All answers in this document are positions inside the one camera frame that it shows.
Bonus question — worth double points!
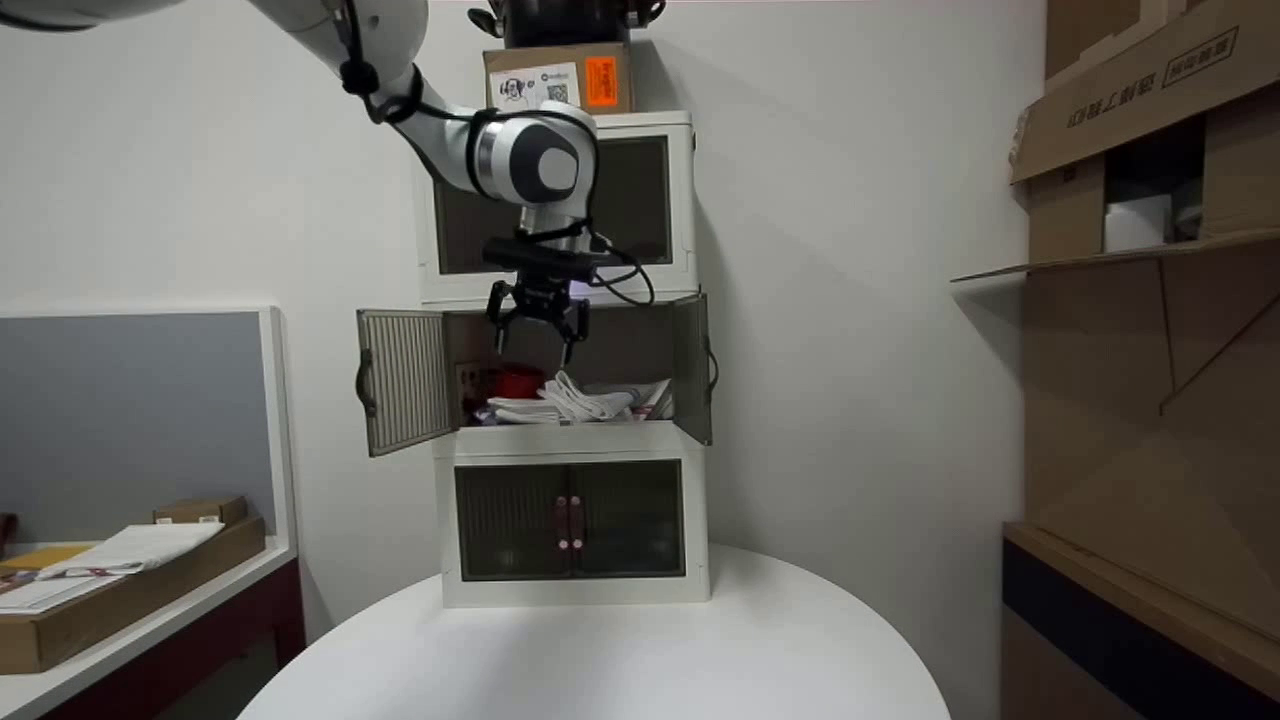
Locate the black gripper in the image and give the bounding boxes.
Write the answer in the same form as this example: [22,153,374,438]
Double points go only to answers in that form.
[483,274,590,363]

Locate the red metal cup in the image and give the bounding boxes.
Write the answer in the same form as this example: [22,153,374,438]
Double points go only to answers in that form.
[479,363,546,402]

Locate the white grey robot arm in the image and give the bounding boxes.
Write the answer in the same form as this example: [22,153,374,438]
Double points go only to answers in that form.
[253,0,599,347]

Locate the white papers in cabinet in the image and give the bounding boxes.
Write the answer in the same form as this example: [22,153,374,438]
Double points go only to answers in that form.
[475,374,671,425]

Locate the left middle cabinet door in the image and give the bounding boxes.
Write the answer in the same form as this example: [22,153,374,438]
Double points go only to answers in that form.
[355,309,452,457]

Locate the cabinet door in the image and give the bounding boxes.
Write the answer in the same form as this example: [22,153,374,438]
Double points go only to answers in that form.
[355,309,452,457]
[680,291,714,444]

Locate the right middle cabinet door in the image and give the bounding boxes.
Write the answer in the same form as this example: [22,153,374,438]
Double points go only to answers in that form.
[680,291,714,444]

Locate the white three-tier cabinet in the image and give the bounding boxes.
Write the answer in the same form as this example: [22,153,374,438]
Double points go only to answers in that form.
[414,114,714,604]

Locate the cardboard box on cabinet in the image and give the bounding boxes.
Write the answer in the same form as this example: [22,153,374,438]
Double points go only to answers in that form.
[483,46,632,114]

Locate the black pot on top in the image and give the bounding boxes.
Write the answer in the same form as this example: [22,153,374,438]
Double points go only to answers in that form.
[470,0,670,50]

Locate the white side counter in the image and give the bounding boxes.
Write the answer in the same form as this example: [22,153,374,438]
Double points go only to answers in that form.
[0,540,306,720]

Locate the flat cardboard box with papers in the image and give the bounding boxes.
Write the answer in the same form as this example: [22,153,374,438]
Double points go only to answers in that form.
[0,497,266,678]

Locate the stacked cardboard boxes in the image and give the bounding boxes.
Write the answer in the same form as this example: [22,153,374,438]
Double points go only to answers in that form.
[999,0,1280,720]

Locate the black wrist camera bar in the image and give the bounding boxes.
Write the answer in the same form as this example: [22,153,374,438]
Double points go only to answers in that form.
[483,239,598,281]

